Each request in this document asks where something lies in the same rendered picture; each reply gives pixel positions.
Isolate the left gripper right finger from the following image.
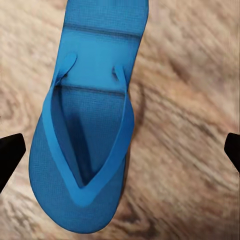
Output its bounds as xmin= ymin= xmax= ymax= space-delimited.
xmin=224 ymin=133 xmax=240 ymax=173

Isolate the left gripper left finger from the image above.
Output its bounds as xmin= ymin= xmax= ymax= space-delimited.
xmin=0 ymin=133 xmax=26 ymax=193

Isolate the sandal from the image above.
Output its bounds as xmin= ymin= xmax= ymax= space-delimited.
xmin=28 ymin=0 xmax=149 ymax=234

